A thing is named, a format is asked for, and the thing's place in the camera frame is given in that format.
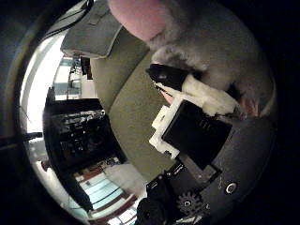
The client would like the pink and white plush bunny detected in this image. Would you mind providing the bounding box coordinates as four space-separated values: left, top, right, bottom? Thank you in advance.
106 0 278 119

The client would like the white fabric storage container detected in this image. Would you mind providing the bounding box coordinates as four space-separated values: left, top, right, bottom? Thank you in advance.
60 0 125 60

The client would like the olive green table cloth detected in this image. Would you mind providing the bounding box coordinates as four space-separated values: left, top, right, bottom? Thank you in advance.
90 27 176 183

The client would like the black cable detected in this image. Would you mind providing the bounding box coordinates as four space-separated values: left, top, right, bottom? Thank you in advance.
40 0 95 41

